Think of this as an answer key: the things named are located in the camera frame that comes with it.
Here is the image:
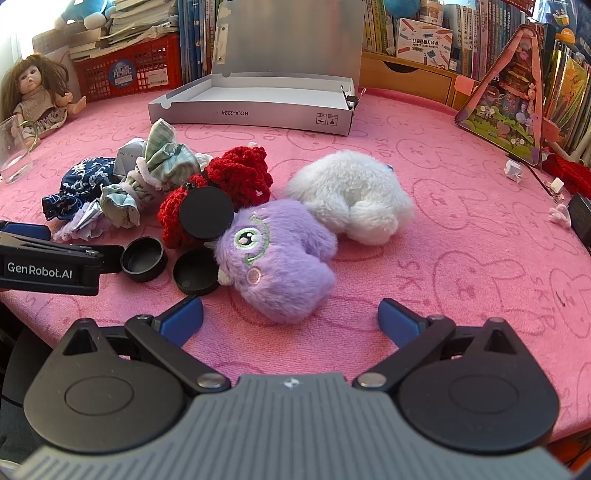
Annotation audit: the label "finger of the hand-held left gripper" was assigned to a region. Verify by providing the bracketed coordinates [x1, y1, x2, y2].
[0, 220, 51, 241]
[0, 232, 124, 274]

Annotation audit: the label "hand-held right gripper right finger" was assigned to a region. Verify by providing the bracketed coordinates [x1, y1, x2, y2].
[352, 298, 520, 393]

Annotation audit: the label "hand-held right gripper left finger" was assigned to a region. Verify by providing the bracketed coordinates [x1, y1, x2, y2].
[60, 295, 232, 395]

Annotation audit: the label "black round cap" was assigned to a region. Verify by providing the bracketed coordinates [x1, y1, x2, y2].
[173, 248, 222, 297]
[179, 185, 235, 241]
[120, 237, 168, 283]

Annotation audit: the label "navy floral cloth pouch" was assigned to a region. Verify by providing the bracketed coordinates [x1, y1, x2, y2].
[41, 157, 118, 221]

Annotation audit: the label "white paper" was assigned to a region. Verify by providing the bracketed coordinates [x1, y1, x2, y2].
[113, 137, 148, 178]

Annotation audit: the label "green checked cloth pouch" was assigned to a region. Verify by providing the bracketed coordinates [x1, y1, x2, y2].
[99, 119, 204, 229]

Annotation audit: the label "purple plush toy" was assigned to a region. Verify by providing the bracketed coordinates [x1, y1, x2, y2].
[212, 199, 339, 325]

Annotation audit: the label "white plush toy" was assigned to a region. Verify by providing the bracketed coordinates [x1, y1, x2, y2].
[285, 150, 415, 246]

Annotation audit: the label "red knitted pouch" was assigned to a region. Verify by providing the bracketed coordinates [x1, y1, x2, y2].
[158, 145, 274, 249]

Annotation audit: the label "silver storage box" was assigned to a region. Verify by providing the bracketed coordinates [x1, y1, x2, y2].
[148, 0, 365, 137]

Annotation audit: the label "clear glass cup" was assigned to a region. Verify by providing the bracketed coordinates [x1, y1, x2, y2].
[0, 115, 34, 185]

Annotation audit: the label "pink bunny-print mat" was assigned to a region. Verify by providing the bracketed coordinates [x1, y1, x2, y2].
[0, 85, 591, 444]

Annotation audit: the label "gold bangle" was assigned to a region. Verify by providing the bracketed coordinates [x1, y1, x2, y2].
[18, 120, 42, 148]

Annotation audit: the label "brown-haired doll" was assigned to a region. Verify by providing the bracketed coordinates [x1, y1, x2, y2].
[0, 52, 88, 139]

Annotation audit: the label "grey gridded board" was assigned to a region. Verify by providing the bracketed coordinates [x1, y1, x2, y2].
[31, 28, 77, 61]

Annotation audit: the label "large red plastic basket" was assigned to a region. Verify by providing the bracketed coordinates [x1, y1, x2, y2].
[74, 32, 183, 103]

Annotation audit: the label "lavender chenille stem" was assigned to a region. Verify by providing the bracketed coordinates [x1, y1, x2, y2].
[549, 203, 573, 228]

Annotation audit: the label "black box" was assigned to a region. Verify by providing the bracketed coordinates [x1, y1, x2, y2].
[567, 193, 591, 252]

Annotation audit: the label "red yarn bundle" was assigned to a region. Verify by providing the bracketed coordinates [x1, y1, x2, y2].
[540, 152, 591, 197]

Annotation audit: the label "blue cat plush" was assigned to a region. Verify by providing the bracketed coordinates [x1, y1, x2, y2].
[55, 0, 116, 31]

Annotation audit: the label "row of blue thin books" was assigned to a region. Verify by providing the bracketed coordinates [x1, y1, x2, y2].
[178, 0, 222, 86]

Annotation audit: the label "stack of worn books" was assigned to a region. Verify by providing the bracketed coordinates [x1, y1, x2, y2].
[69, 0, 181, 61]

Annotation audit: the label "pink triangular toy house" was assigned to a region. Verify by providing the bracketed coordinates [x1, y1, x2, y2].
[455, 24, 548, 168]

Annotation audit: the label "wooden drawer organizer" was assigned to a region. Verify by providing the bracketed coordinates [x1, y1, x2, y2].
[359, 50, 483, 106]

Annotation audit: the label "white printed carton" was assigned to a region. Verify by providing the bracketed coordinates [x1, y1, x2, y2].
[394, 17, 454, 65]

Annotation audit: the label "row of thin picture books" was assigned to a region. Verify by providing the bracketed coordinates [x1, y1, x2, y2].
[542, 37, 591, 158]

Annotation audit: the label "row of shelved books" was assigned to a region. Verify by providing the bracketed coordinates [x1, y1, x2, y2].
[362, 0, 529, 79]

